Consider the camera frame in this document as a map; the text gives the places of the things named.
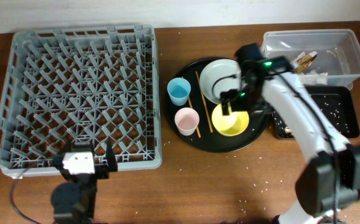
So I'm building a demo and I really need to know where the yellow bowl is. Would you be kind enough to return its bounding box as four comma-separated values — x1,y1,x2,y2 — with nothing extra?
211,105,250,137

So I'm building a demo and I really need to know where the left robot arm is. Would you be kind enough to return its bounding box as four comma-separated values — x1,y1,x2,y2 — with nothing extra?
50,139,118,223

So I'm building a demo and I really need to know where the white paper tissue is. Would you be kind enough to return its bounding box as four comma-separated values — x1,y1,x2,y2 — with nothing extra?
300,71,328,86

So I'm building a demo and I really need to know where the grey plastic dishwasher rack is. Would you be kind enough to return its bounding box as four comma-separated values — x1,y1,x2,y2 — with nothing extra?
0,25,163,178

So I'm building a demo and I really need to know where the clear plastic waste bin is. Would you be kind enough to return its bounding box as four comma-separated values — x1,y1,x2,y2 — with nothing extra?
261,29,360,89

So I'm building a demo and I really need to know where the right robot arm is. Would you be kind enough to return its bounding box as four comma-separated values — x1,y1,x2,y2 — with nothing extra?
220,44,360,223

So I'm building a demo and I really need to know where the light blue plastic cup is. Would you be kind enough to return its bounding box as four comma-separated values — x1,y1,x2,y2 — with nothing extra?
167,78,191,106

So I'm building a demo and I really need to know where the round black serving tray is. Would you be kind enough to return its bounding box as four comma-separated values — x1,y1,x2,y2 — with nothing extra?
163,57,272,153

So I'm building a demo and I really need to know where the brown snack wrapper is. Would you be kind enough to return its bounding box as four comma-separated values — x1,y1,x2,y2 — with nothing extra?
291,51,317,73

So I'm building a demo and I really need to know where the pink plastic cup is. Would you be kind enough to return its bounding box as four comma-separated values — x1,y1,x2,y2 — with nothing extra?
174,106,200,136

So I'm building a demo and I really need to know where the black rectangular tray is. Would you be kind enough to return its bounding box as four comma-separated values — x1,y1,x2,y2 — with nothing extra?
270,85,360,140

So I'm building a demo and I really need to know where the grey round plate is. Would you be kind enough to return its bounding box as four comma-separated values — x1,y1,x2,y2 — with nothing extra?
199,59,246,104

